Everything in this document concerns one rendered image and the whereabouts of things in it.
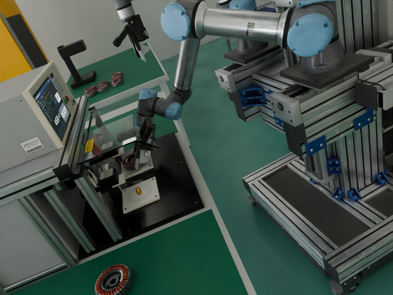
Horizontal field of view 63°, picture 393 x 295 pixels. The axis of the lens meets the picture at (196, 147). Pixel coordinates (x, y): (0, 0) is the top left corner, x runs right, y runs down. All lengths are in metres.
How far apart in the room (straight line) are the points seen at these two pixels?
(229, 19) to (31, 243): 0.95
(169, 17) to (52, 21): 5.49
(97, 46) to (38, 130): 5.44
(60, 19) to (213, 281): 5.94
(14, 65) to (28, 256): 3.81
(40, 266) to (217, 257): 0.61
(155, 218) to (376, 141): 1.16
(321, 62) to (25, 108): 0.95
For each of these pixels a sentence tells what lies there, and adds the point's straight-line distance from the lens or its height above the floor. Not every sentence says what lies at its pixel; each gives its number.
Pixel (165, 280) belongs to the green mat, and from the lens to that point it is 1.01.
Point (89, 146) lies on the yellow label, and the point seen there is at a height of 1.07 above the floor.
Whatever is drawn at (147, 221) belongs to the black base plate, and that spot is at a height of 0.77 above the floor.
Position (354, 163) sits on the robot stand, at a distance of 1.75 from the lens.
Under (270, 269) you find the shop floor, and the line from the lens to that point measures 1.87.
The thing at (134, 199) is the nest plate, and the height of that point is 0.78.
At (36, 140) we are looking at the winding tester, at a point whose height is 1.17.
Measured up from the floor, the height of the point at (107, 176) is 0.92.
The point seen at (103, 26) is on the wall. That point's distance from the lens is 6.45.
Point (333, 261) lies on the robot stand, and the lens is 1.58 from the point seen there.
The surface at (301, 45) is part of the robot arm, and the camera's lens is 1.00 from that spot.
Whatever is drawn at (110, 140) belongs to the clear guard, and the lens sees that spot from 1.14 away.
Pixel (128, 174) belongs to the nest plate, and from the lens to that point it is 1.47.
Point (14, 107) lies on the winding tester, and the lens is 1.11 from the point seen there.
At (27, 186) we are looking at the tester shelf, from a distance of 1.06.
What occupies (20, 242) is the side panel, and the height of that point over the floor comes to 0.92.
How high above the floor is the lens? 1.49
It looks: 29 degrees down
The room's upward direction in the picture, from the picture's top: 21 degrees counter-clockwise
